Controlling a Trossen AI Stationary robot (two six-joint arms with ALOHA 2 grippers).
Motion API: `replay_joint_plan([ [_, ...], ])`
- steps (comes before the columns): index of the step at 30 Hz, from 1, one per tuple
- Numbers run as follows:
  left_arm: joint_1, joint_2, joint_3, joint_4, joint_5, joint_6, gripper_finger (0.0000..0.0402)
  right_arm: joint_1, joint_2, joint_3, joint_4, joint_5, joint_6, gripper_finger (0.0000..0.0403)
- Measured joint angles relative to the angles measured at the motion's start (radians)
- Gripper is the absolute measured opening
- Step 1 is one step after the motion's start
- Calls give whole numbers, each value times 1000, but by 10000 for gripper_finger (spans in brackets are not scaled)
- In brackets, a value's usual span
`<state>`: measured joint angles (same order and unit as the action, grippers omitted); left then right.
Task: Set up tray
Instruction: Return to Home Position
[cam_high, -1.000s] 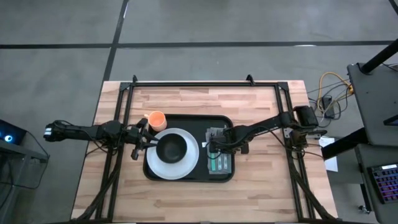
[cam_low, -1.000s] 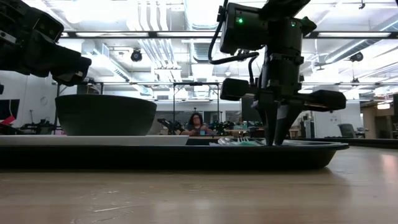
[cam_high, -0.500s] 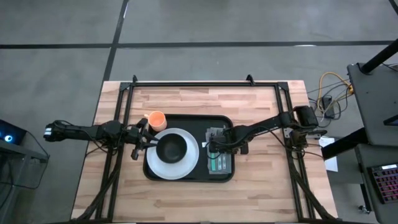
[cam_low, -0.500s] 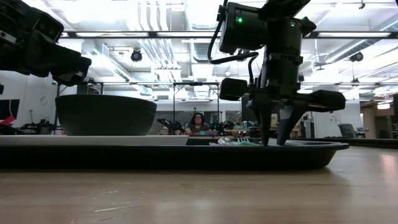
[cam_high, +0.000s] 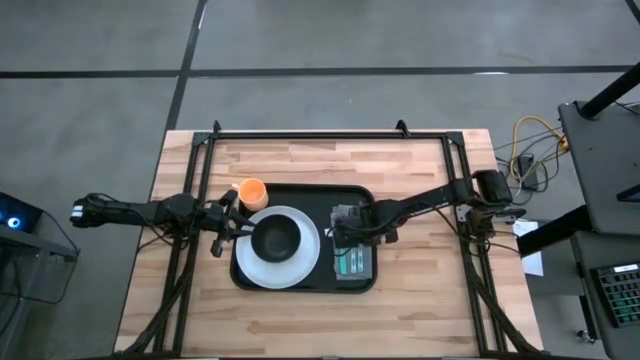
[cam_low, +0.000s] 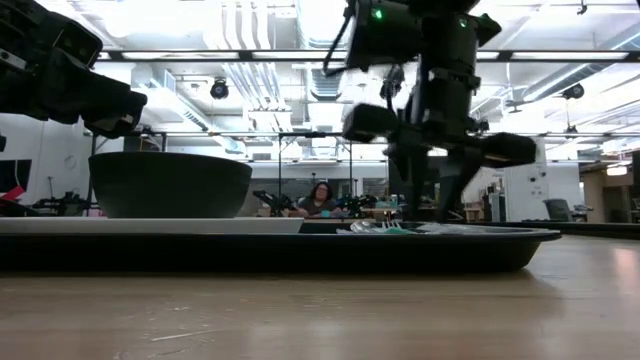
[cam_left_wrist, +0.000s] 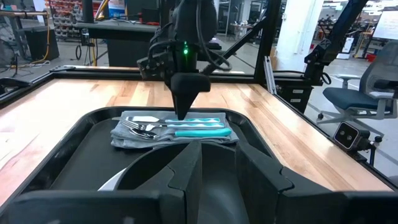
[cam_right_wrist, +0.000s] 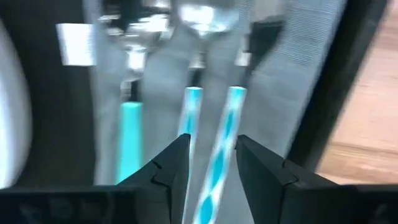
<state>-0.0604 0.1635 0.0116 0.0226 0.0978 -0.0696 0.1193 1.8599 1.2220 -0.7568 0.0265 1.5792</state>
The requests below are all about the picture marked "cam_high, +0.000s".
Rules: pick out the black bowl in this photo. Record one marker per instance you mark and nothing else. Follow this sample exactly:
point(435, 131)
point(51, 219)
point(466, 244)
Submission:
point(276, 239)

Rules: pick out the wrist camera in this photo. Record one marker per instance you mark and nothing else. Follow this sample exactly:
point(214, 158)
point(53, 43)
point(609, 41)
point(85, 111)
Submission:
point(346, 237)
point(212, 214)

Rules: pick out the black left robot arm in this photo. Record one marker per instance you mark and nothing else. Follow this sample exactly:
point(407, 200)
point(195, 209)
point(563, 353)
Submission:
point(150, 210)

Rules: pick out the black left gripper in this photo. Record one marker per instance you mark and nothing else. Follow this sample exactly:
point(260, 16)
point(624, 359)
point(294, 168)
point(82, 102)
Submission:
point(220, 242)

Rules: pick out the colourful key panel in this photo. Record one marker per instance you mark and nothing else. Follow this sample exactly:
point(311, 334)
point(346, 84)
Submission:
point(620, 295)

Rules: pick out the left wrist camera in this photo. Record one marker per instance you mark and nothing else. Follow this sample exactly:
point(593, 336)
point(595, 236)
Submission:
point(212, 214)

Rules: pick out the black plastic serving tray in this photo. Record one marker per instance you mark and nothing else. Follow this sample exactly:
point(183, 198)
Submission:
point(325, 200)

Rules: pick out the black table with key panel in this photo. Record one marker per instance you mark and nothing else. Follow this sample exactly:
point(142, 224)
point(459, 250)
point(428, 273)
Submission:
point(585, 300)

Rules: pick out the black slanted pole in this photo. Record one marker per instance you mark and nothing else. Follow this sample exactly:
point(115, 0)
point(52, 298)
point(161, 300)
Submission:
point(612, 90)

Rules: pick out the computer with blue light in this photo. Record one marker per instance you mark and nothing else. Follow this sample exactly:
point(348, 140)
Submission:
point(25, 212)

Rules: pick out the black power adapter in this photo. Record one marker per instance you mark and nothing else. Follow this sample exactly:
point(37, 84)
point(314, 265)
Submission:
point(526, 164)

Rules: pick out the grey cloth napkin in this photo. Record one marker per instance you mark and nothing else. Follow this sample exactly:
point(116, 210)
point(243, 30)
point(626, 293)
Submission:
point(345, 270)

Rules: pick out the caster wheel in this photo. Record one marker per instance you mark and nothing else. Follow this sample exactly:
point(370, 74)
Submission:
point(585, 336)

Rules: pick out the black aluminium table frame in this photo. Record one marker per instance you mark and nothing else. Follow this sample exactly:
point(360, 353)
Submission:
point(325, 135)

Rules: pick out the orange cup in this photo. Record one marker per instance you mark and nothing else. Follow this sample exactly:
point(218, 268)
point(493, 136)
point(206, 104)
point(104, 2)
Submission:
point(252, 194)

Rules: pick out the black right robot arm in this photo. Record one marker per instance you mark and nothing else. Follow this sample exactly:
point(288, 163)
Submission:
point(425, 200)

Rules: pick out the white round plate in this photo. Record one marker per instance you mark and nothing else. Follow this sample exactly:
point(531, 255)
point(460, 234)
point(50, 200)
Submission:
point(280, 275)

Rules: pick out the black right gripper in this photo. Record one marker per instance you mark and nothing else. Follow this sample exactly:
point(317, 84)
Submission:
point(370, 227)

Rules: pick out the white paper sheet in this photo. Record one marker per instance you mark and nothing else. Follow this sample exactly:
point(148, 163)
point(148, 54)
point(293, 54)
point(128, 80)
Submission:
point(532, 262)

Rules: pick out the black equipment cart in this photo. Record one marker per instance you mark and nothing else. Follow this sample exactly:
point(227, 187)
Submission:
point(605, 160)

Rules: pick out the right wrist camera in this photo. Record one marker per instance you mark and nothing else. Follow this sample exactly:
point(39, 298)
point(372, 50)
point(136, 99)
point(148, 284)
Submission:
point(346, 237)

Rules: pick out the grey metal stand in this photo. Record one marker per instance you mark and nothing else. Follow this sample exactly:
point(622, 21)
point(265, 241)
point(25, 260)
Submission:
point(30, 245)

